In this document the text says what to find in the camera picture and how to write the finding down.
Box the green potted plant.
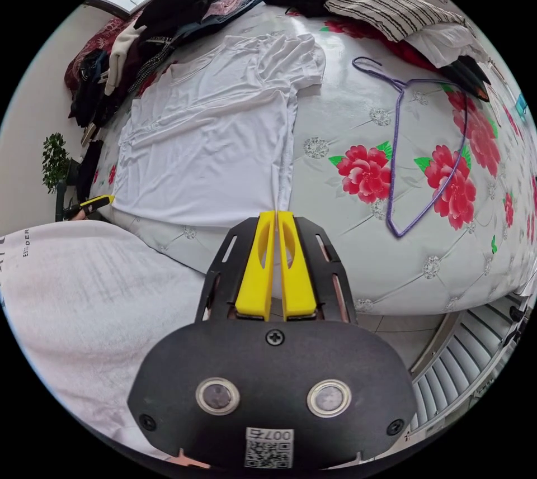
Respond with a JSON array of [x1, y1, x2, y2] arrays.
[[40, 132, 81, 196]]

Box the white radiator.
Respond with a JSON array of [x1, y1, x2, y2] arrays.
[[409, 294, 536, 440]]

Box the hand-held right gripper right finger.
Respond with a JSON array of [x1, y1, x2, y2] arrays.
[[277, 210, 317, 317]]

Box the purple wire clothes hanger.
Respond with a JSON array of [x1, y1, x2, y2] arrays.
[[352, 56, 470, 239]]

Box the pile of dark clothes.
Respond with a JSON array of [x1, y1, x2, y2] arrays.
[[67, 0, 257, 204]]

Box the pile of clothes with striped garment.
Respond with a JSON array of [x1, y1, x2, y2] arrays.
[[264, 0, 492, 103]]

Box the bed with floral quilt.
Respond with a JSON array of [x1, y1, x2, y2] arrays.
[[79, 0, 537, 317]]

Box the white short sleeve shirt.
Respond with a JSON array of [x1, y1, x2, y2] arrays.
[[112, 32, 328, 229]]

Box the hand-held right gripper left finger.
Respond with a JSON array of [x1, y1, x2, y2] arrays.
[[234, 210, 276, 317]]

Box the dark red floral pillow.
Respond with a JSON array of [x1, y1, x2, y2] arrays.
[[64, 16, 142, 91]]

